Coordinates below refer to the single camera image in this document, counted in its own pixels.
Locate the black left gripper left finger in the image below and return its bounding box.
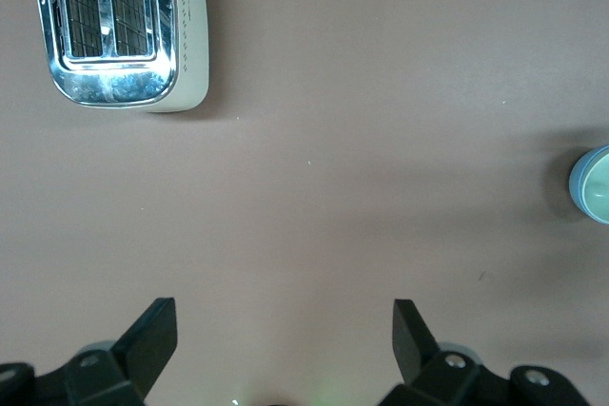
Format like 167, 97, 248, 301
0, 297, 179, 406

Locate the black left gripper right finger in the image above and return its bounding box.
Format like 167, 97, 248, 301
380, 299, 591, 406

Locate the blue bowl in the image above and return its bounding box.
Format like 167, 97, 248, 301
568, 144, 609, 225

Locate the green bowl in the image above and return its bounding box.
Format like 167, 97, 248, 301
583, 151, 609, 224

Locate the brown table cover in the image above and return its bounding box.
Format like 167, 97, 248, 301
0, 0, 609, 406

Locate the beige chrome toaster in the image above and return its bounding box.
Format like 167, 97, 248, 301
31, 0, 210, 114

